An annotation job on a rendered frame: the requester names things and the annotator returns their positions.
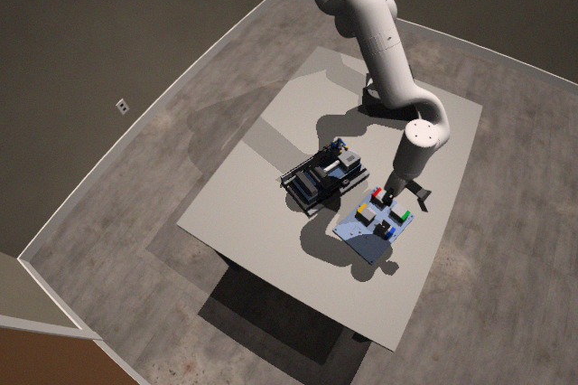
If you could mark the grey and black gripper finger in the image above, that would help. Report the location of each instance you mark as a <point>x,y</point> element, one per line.
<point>386,199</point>

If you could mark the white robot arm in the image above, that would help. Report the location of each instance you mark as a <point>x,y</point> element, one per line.
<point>372,22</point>

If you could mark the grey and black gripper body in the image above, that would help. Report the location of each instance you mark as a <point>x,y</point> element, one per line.
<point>396,182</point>

